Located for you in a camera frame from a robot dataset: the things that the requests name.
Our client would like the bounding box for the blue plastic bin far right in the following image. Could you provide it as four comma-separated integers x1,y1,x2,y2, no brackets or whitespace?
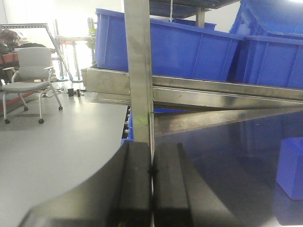
229,0,303,40

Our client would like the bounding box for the blue plastic bin centre-left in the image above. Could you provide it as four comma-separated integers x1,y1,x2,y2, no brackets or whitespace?
95,9,243,81

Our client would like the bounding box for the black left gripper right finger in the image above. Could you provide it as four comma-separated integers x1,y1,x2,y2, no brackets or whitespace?
153,143,244,227

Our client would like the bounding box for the stainless steel shelf rack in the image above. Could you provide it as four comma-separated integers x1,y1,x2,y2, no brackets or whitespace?
81,0,303,145

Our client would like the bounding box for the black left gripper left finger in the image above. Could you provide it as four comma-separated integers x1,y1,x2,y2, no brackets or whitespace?
19,141,152,227

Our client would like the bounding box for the grey office chair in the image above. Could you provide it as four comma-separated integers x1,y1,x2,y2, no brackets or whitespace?
2,47,63,124

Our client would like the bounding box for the metal frame table background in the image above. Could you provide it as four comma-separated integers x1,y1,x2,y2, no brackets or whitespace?
0,23,94,83

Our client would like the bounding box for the blue block part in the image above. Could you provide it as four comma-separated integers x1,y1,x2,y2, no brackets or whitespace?
276,137,303,200

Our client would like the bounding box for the blue plastic bin centre-right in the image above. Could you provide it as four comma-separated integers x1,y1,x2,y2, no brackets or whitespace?
231,35,303,89

